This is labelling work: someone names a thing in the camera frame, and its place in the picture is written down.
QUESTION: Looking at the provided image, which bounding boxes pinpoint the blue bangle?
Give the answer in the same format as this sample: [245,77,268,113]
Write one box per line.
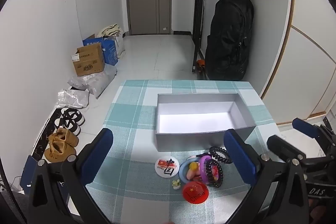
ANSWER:
[179,160,208,184]

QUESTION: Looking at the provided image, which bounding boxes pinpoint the black bead bracelet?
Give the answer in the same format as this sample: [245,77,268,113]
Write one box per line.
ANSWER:
[205,160,224,188]

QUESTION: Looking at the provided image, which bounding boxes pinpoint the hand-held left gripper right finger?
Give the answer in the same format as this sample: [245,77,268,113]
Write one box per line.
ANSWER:
[224,129,311,224]

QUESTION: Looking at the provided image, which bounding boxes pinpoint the dark blue case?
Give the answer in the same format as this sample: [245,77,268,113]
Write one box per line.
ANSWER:
[20,156,34,193]

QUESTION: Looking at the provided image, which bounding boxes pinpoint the black patterned shoe mat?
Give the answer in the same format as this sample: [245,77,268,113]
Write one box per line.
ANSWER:
[31,109,63,159]

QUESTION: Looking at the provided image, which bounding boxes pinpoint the white round badge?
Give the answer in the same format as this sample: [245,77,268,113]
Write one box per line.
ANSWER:
[155,157,180,177]

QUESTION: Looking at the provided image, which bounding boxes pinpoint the black coil hair tie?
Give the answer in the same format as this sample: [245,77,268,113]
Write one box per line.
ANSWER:
[209,146,233,165]

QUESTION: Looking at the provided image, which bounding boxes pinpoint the black backpack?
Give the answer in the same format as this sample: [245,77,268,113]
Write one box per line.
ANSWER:
[204,0,255,81]

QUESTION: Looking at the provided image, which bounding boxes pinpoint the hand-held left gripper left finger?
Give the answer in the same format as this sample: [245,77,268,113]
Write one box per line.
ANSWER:
[28,127,114,224]

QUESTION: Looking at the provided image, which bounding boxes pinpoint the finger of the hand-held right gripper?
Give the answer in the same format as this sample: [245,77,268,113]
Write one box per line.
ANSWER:
[292,118,336,140]
[267,135,307,164]

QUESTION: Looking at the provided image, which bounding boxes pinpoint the beige canvas tote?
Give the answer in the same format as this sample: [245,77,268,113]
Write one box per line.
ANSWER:
[97,25,123,38]

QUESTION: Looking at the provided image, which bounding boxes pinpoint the white plastic bag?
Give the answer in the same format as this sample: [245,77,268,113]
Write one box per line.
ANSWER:
[114,34,126,58]

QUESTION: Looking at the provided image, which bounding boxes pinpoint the purple bangle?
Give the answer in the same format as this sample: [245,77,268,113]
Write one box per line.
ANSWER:
[198,156,223,184]

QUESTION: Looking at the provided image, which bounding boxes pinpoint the brown boot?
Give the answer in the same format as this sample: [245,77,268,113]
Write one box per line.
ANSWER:
[44,139,76,163]
[56,127,79,147]

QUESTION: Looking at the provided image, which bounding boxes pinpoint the teal plaid tablecloth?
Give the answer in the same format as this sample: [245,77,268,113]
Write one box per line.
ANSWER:
[85,80,276,224]

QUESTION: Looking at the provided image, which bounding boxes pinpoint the pig figure charm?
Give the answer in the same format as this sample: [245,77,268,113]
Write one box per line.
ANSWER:
[187,161,202,180]

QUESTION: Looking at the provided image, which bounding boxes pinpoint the blue cardboard carton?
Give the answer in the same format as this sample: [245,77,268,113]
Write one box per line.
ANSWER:
[83,34,118,66]

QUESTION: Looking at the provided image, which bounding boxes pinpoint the red round badge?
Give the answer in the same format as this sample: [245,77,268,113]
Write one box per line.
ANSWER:
[182,182,209,204]

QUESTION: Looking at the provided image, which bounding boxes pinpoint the brown cardboard carton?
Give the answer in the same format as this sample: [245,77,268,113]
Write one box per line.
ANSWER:
[71,43,105,77]

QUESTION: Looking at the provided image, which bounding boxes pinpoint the large grey parcel bag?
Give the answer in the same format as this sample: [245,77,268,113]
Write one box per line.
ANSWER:
[68,64,117,98]

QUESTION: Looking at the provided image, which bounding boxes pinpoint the black and white sneaker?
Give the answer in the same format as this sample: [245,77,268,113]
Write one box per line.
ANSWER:
[55,118,82,135]
[62,108,86,126]

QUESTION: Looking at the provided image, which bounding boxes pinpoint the black metal stand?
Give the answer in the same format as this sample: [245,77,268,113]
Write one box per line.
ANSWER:
[192,0,210,73]

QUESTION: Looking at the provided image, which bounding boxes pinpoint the small grey parcel bag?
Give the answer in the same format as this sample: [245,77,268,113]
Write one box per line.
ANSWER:
[57,88,90,109]

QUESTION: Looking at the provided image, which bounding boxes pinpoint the white wardrobe door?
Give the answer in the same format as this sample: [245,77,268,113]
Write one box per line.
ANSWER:
[260,0,336,125]

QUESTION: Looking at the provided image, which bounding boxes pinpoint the grey cardboard box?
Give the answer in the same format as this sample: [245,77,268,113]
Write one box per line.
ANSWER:
[155,93,256,152]

